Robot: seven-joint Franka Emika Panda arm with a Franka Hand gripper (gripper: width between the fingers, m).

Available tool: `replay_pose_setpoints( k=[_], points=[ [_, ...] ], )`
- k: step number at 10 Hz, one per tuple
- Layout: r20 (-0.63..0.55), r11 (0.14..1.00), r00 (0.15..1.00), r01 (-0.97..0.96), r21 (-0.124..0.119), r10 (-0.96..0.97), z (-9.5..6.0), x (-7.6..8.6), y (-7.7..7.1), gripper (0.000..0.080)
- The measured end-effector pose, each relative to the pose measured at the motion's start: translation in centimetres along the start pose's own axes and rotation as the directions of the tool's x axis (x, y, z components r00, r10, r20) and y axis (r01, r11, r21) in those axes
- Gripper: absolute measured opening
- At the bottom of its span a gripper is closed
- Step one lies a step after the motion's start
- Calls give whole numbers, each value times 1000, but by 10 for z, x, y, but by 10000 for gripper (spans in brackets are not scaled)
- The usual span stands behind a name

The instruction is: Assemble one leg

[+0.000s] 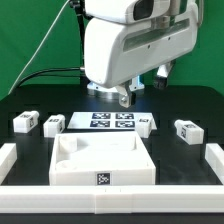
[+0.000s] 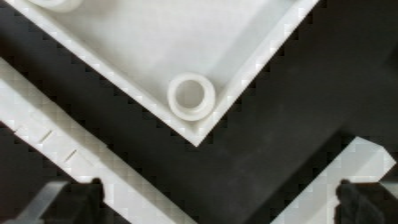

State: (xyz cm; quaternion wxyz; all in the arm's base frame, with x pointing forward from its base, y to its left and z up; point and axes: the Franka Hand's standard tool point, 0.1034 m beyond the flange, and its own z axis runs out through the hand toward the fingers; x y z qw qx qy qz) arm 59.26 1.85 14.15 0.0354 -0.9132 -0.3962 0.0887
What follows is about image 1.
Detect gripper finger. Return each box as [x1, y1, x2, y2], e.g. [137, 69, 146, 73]
[116, 83, 136, 108]
[153, 62, 175, 90]

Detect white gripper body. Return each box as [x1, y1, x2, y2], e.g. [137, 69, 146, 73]
[84, 3, 198, 88]

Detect white square tabletop part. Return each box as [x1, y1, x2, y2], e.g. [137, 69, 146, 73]
[49, 131, 156, 186]

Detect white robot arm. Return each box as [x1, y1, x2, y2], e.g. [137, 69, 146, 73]
[84, 0, 204, 107]

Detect white marker sheet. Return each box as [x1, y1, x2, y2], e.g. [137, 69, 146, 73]
[68, 112, 157, 130]

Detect white obstacle fence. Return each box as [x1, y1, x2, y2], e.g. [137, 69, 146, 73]
[0, 142, 224, 215]

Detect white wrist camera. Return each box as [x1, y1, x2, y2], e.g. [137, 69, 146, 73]
[85, 0, 170, 24]

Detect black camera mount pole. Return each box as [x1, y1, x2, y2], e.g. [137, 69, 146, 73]
[69, 0, 85, 60]

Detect white cable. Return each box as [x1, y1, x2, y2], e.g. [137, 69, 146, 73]
[7, 0, 72, 96]

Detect black cable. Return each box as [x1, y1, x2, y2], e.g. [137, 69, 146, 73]
[14, 67, 87, 90]

